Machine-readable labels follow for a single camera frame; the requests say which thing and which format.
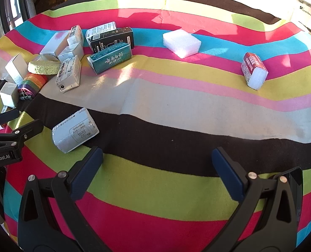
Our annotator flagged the teal printed box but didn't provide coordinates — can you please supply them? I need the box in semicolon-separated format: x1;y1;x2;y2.
86;42;133;75

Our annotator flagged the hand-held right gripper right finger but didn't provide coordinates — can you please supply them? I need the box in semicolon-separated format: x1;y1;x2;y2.
211;147;299;252

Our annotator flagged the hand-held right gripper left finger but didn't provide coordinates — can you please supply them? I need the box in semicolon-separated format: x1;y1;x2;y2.
17;146;111;252

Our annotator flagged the black printed box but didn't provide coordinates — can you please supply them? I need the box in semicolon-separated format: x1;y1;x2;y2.
89;27;134;53

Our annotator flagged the white grey tissue pack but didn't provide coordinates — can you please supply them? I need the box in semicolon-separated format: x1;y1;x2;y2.
52;107;99;153

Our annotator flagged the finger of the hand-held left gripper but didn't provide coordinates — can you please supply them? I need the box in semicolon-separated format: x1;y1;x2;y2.
0;119;44;148
0;108;21;133

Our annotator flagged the white box with orange print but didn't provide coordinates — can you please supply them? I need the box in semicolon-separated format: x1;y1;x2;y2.
67;25;84;46

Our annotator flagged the small plain white box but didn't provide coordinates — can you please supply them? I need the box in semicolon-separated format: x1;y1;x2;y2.
58;42;84;63

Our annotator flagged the white box with black print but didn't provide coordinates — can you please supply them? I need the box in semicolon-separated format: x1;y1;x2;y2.
85;21;117;46

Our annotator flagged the striped multicolour tablecloth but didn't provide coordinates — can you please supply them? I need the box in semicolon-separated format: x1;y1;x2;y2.
0;0;311;252

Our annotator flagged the large plain white box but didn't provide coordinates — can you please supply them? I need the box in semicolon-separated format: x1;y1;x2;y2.
39;30;71;62

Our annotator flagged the white cube box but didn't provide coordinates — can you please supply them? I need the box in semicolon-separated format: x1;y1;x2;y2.
0;82;20;109

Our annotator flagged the round green sponge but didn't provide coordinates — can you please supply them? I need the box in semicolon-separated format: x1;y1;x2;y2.
27;60;61;75

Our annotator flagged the rainbow striped strap roll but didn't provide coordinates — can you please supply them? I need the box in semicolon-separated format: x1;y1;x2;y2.
17;73;49;101

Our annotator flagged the red label tissue pack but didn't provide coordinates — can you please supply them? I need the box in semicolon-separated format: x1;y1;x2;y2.
241;52;268;90

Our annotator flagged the tall white box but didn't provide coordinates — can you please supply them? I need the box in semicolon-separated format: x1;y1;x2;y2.
5;53;29;84

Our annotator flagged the white foam block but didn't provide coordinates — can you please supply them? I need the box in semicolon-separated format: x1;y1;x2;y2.
163;29;201;59

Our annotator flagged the long white printed box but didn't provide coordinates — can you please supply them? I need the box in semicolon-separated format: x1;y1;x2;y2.
56;55;82;93

